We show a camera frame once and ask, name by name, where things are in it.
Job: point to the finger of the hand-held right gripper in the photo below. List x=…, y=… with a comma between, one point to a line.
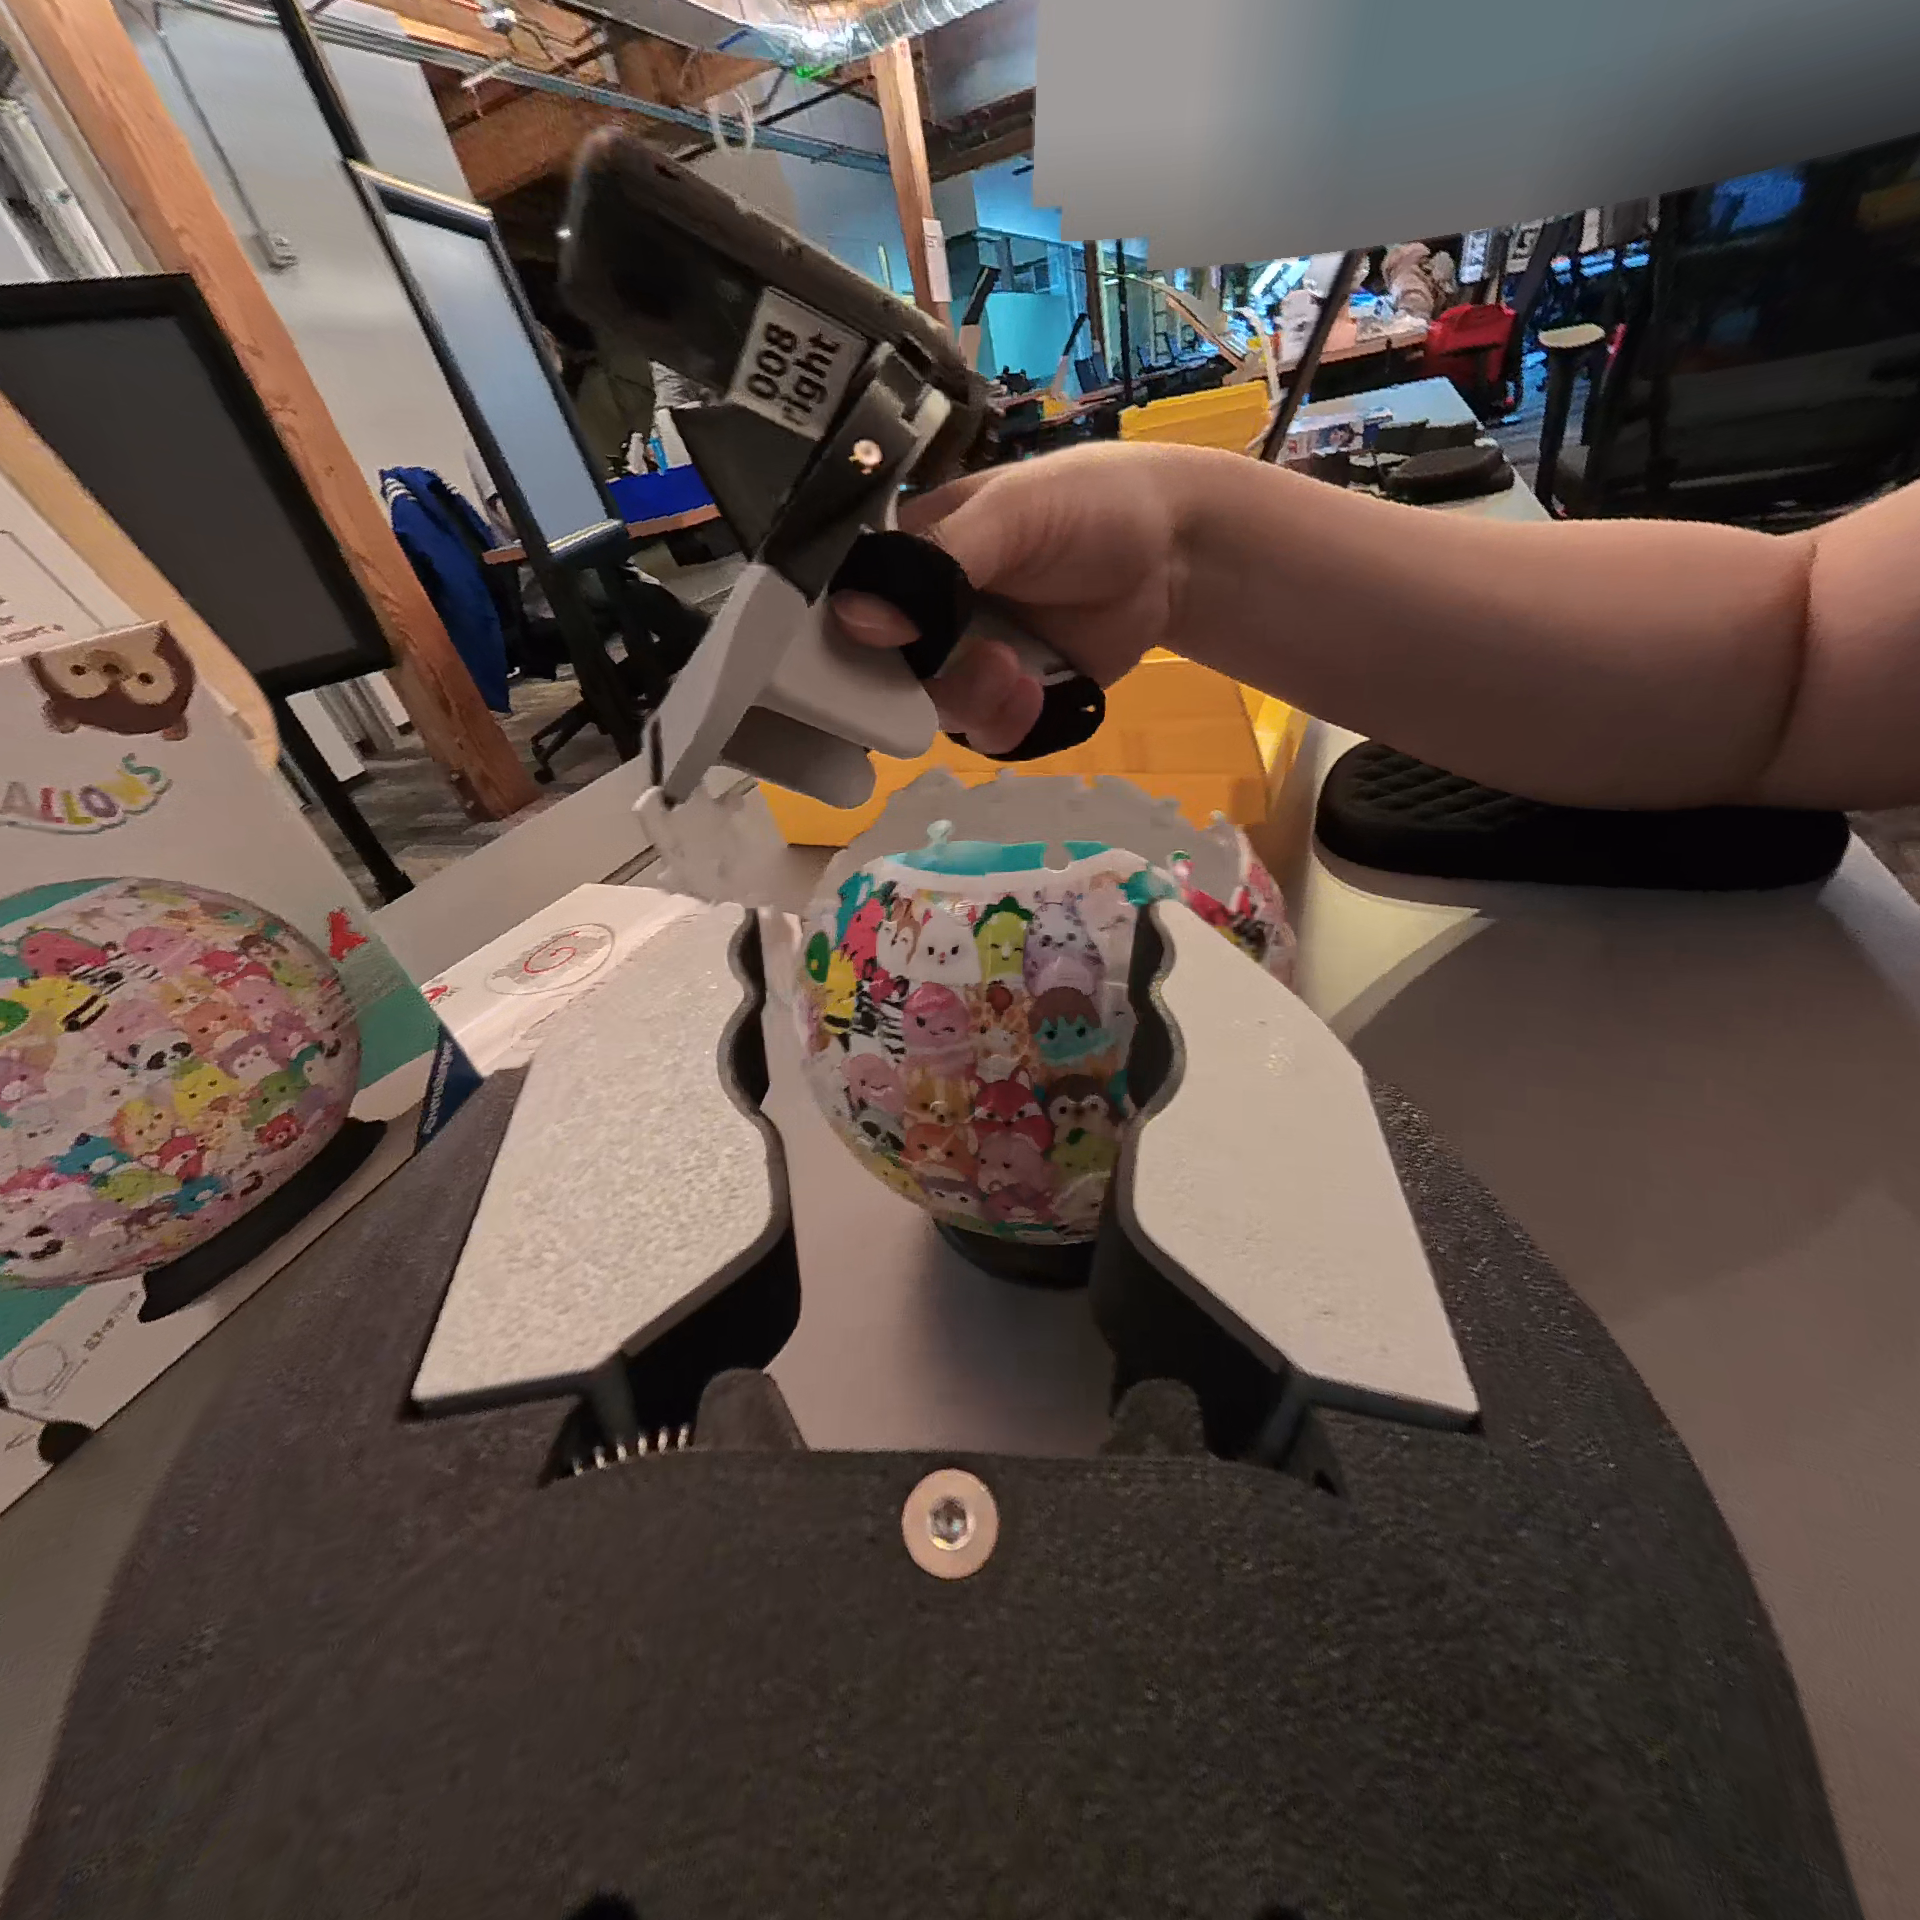
x=714, y=692

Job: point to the white instruction leaflet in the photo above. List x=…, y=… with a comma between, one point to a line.
x=556, y=962

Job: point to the blue jacket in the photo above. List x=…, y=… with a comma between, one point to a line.
x=450, y=571

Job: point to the black ball stand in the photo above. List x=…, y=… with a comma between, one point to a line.
x=1019, y=1253

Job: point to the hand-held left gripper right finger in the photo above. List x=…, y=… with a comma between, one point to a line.
x=1289, y=1202

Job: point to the black framed board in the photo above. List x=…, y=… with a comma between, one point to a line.
x=166, y=481

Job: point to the whiteboard on black stand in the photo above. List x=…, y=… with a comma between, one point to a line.
x=495, y=375

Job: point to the person's right forearm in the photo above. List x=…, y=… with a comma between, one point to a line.
x=1500, y=629

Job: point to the wooden post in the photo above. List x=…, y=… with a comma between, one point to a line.
x=271, y=375

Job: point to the person's right hand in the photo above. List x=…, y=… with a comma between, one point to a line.
x=1080, y=556

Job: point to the yellow plastic bin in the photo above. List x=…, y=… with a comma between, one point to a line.
x=1201, y=734

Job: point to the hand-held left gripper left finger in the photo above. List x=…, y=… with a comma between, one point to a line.
x=616, y=1186

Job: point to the small distant yellow bin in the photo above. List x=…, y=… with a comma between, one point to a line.
x=1193, y=413

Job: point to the puzzle ball cardboard box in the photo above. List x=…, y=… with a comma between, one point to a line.
x=180, y=1021

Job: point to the colourful puzzle ball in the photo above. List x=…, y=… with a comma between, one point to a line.
x=975, y=1051

